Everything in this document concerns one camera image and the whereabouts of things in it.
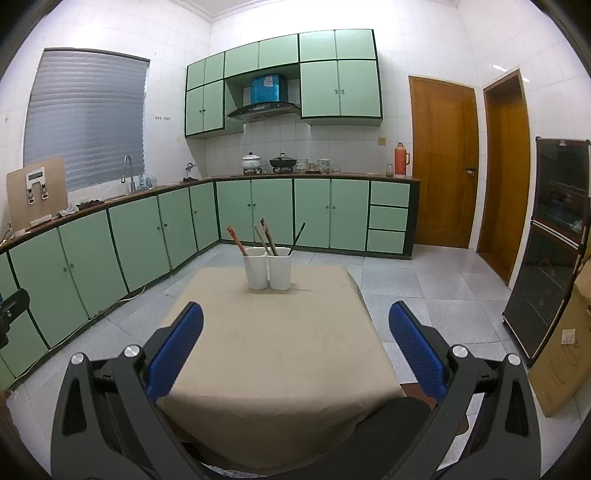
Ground white double chopstick holder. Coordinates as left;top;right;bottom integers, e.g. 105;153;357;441
243;247;293;291

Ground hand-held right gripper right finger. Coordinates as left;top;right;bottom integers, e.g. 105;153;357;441
389;301;541;480

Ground red patterned chopstick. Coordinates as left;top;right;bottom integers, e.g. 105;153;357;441
226;224;245;256

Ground green upper kitchen cabinets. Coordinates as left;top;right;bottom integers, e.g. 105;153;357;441
185;28;384;139

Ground green lower kitchen cabinets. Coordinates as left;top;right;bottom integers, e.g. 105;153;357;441
0;178;421;393

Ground black chopstick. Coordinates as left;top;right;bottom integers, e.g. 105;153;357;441
288;223;306;256

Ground black glass cabinet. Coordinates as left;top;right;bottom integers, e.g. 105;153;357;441
502;136;591;365

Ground wooden chopstick with red end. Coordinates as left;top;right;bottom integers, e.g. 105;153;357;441
260;218;278;257

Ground cardboard board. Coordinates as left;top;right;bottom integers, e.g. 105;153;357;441
6;157;70;232

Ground white device on board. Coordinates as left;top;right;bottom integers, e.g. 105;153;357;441
25;171;49;204

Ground green kitchen cabinets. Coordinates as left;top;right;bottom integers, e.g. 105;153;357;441
185;28;384;139
0;178;421;393

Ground large cardboard box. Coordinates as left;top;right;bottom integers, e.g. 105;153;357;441
527;258;591;418

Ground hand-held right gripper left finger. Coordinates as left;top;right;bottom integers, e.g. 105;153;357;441
51;301;205;480

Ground person's leg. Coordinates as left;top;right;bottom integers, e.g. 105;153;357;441
351;396;437;467

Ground range hood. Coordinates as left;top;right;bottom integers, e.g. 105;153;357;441
226;102;302;123

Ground orange thermos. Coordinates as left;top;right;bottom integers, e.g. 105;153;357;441
393;142;411;178

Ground black wok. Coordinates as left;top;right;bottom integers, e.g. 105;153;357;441
269;152;298;174

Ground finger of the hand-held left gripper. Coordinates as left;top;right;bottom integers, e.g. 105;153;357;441
0;288;31;349

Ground wooden door with handle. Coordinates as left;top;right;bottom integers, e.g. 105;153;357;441
409;75;480;250

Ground beige tablecloth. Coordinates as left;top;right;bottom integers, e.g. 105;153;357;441
157;265;407;472

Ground grey window blind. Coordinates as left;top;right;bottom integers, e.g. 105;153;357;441
23;47;151;192

